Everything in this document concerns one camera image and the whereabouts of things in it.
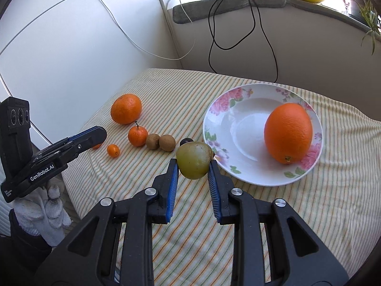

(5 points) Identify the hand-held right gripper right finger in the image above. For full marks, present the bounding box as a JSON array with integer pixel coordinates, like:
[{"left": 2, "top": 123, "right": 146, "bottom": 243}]
[{"left": 208, "top": 160, "right": 350, "bottom": 286}]

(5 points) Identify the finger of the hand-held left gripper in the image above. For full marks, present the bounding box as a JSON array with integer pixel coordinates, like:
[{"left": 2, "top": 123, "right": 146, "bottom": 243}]
[
  {"left": 68, "top": 126, "right": 105, "bottom": 143},
  {"left": 30, "top": 128, "right": 108, "bottom": 168}
]

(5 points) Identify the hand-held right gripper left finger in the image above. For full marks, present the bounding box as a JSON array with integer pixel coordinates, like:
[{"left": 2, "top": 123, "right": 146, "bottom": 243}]
[{"left": 31, "top": 158, "right": 180, "bottom": 286}]

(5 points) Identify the green apple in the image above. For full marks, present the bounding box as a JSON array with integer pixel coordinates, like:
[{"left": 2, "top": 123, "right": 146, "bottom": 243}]
[{"left": 176, "top": 142, "right": 215, "bottom": 180}]

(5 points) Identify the large bumpy orange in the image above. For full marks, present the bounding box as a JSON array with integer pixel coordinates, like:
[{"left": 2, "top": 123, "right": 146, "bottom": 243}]
[{"left": 111, "top": 94, "right": 143, "bottom": 125}]

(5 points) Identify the small tangerine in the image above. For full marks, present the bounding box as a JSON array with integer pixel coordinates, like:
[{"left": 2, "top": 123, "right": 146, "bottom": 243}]
[{"left": 128, "top": 121, "right": 149, "bottom": 147}]

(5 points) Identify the brown kiwi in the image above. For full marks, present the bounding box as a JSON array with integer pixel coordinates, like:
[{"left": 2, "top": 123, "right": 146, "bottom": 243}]
[
  {"left": 146, "top": 133, "right": 160, "bottom": 150},
  {"left": 159, "top": 135, "right": 176, "bottom": 152}
]

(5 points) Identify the floral white plate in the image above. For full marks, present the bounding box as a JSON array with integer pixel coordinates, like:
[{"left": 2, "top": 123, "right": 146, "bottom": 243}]
[{"left": 203, "top": 84, "right": 323, "bottom": 187}]

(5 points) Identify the large smooth orange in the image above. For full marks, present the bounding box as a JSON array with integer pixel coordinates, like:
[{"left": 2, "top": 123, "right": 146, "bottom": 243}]
[{"left": 264, "top": 103, "right": 314, "bottom": 164}]

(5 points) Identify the person's left forearm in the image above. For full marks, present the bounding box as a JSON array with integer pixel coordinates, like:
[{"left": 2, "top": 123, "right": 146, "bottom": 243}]
[{"left": 0, "top": 209, "right": 61, "bottom": 275}]

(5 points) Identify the person's left hand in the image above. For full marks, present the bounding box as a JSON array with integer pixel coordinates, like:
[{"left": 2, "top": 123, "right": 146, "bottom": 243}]
[{"left": 13, "top": 183, "right": 72, "bottom": 246}]

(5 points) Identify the striped tablecloth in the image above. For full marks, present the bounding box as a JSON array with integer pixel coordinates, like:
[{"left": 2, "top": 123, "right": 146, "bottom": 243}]
[{"left": 61, "top": 68, "right": 381, "bottom": 286}]

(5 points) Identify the grey windowsill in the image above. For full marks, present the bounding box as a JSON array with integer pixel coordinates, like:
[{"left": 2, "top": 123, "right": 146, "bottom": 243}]
[{"left": 173, "top": 0, "right": 381, "bottom": 41}]

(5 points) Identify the dark plant pot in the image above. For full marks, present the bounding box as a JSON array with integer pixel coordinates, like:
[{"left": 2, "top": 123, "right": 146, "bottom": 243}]
[{"left": 345, "top": 0, "right": 370, "bottom": 18}]

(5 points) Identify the green spider plant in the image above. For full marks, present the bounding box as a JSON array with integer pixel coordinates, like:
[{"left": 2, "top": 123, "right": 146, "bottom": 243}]
[{"left": 336, "top": 0, "right": 381, "bottom": 56}]

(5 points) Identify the long white cable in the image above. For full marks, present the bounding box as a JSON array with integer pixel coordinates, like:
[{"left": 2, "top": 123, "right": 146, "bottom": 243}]
[{"left": 89, "top": 0, "right": 197, "bottom": 61}]

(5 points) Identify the black cable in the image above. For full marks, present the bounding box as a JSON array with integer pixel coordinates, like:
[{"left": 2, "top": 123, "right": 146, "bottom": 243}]
[
  {"left": 247, "top": 0, "right": 279, "bottom": 83},
  {"left": 208, "top": 0, "right": 256, "bottom": 73}
]

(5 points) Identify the short white cable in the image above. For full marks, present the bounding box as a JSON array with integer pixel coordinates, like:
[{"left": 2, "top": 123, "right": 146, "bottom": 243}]
[{"left": 164, "top": 0, "right": 194, "bottom": 24}]

